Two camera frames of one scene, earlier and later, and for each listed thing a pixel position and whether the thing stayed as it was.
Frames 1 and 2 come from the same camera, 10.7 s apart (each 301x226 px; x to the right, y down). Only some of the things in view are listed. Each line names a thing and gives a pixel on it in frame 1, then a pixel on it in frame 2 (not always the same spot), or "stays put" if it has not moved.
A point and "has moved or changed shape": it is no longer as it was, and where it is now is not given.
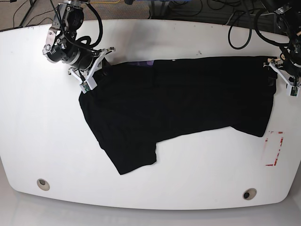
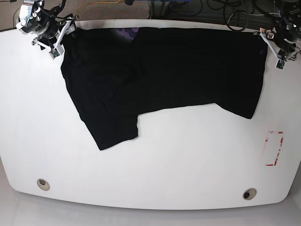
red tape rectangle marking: x=278 y=154 stays put
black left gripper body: x=84 y=60 → x=49 y=28
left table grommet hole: x=43 y=184 stays put
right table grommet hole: x=249 y=194 stays put
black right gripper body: x=292 y=63 → x=286 y=39
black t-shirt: x=134 y=105 has moved or changed shape
